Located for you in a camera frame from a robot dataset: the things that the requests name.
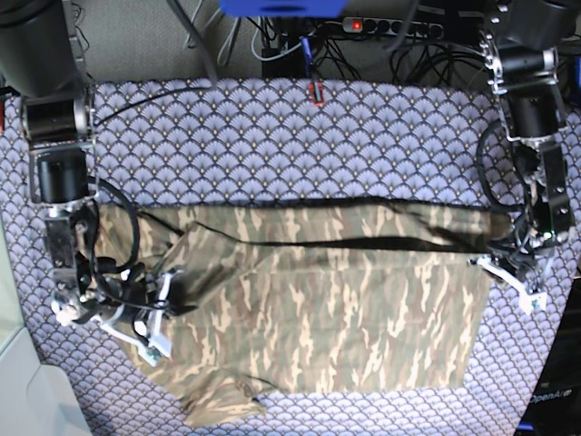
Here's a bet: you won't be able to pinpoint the tangled black cables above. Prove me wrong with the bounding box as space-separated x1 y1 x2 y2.
253 13 491 85

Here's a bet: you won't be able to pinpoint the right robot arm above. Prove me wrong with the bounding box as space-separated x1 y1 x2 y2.
1 1 173 366

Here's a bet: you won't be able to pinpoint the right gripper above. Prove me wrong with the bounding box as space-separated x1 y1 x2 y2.
50 253 183 366

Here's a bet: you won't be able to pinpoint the black OpenArm case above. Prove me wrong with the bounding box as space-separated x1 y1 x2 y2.
517 312 581 436

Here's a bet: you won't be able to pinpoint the camouflage T-shirt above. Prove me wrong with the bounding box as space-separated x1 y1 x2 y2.
123 202 511 427

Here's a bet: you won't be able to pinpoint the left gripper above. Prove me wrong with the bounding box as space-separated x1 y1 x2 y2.
468 226 570 313

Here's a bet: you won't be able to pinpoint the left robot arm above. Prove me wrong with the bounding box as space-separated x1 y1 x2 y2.
474 1 580 314

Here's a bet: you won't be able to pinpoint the white plastic bin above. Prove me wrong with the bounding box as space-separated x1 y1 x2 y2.
1 236 91 435

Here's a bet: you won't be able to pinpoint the black power strip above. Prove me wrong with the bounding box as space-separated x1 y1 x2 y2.
341 17 444 39

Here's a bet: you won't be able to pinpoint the fan-patterned tablecloth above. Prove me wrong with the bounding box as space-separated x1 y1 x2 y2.
1 79 580 435

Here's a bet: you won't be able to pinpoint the blue clamp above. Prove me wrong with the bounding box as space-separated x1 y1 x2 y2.
300 36 313 77

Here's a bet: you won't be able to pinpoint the red clamp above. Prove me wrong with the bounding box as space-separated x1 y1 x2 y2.
309 81 325 106

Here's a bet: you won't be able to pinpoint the blue box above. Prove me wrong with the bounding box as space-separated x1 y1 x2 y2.
219 0 347 17

